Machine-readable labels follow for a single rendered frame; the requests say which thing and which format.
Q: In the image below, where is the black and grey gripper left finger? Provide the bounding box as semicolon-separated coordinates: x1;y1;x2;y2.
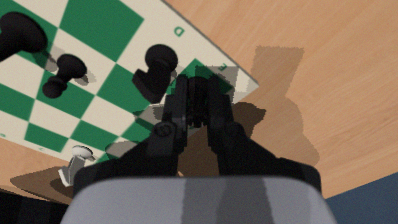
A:
73;76;188;198

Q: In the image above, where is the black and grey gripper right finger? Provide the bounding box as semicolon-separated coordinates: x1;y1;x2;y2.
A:
206;77;322;194

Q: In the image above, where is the green and cream chessboard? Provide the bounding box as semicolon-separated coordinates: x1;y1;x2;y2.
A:
0;0;259;167

